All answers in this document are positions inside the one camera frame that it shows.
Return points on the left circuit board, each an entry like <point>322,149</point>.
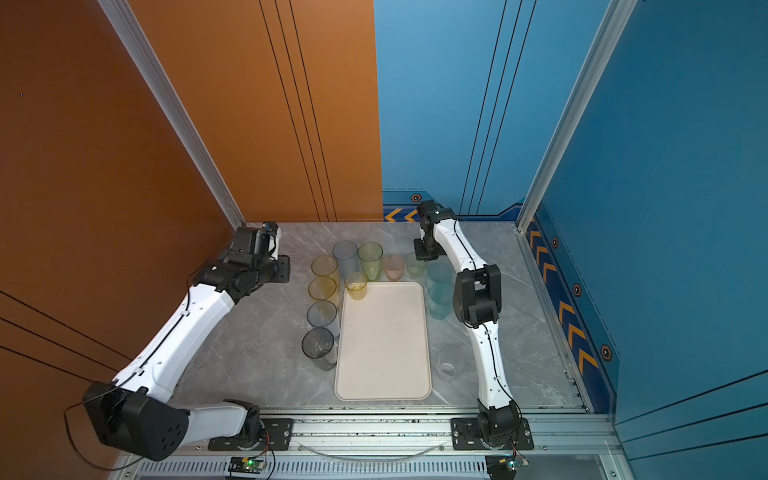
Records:
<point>247,466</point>

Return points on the aluminium corner post left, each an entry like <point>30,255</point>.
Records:
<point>126,25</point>

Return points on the tall blue glass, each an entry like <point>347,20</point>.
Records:
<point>324,314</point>
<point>346,254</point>

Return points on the tall yellow glass rear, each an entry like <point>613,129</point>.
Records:
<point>326,265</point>

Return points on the circuit board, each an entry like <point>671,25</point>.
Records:
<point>247,466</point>
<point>505,467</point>

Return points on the aluminium corner post right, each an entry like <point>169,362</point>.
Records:
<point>598,56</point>

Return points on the cream plastic tray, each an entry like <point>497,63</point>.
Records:
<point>383,353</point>

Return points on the teal glass rear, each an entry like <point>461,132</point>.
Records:
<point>440,273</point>

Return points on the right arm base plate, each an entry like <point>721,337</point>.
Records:
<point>473,434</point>

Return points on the small pink glass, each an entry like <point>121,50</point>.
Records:
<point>393,266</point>

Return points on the tall dark grey glass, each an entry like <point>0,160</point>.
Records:
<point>319,345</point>

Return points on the tall yellow glass front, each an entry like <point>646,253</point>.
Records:
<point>324,288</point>

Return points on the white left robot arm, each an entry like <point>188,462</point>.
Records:
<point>132,412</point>

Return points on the teal glass front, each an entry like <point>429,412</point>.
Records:
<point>440,300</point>

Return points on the tall yellow glass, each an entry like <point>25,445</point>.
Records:
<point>324,288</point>
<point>326,265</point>

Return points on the tall green glass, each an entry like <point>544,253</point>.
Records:
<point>370,255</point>

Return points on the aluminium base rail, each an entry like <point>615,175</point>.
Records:
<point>402,443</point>

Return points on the tall blue glass rear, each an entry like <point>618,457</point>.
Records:
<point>346,254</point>

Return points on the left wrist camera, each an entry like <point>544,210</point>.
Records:
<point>271,229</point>

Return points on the small yellow glass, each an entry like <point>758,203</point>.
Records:
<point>356,285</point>

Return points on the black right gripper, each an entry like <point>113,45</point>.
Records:
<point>421,255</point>

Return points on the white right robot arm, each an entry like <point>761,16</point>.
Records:
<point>477,303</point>

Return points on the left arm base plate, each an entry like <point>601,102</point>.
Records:
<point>276,433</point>

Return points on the small green glass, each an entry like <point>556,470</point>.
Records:
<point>415,267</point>

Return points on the teal glass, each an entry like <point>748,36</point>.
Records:
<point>440,300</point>
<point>440,273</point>

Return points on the tall blue glass front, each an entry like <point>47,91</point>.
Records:
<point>324,314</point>

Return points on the right circuit board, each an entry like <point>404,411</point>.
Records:
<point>505,467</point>

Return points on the aluminium corner post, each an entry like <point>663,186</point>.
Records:
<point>126,25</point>
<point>598,56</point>

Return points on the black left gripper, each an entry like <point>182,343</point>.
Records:
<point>284,269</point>

